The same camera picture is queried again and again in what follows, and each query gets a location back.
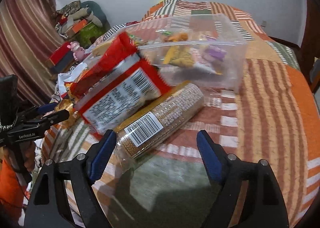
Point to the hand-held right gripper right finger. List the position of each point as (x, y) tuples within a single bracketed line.
[(210, 158)]

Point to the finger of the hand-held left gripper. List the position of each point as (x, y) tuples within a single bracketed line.
[(46, 108), (58, 116)]

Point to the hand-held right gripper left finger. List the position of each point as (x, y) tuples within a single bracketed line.
[(102, 153)]

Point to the golden snack packet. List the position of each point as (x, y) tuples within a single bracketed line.
[(63, 105)]

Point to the large red snack packet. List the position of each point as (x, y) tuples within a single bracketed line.
[(112, 93)]

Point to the clear round biscuit packet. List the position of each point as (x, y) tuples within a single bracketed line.
[(162, 118)]

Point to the purple snack packet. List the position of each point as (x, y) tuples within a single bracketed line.
[(215, 53)]

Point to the yellow chip packet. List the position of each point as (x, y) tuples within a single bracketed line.
[(180, 55)]

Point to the clear plastic storage box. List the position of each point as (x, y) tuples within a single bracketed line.
[(225, 50)]

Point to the person's left hand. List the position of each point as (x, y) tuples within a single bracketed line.
[(30, 155)]

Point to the white cloth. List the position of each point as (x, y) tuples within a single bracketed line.
[(65, 78)]

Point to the red gift box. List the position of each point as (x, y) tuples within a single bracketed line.
[(60, 54)]

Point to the pink plush toy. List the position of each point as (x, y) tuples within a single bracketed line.
[(77, 50)]

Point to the striped brown curtain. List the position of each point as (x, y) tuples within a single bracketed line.
[(25, 30)]

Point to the striped patchwork quilt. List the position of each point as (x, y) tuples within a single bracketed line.
[(262, 105)]

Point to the orange cardboard box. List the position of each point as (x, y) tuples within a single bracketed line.
[(77, 27)]

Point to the green patterned box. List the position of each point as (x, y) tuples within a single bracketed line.
[(91, 34)]

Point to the checkered patterned blanket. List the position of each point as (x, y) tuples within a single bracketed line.
[(115, 30)]

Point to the dark patterned cloth bag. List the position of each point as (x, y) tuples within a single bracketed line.
[(68, 7)]

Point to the grey plush toy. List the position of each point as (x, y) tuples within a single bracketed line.
[(95, 11)]

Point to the wooden wardrobe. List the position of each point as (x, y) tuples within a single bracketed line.
[(312, 43)]

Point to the white wall socket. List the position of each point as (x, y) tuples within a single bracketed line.
[(263, 23)]

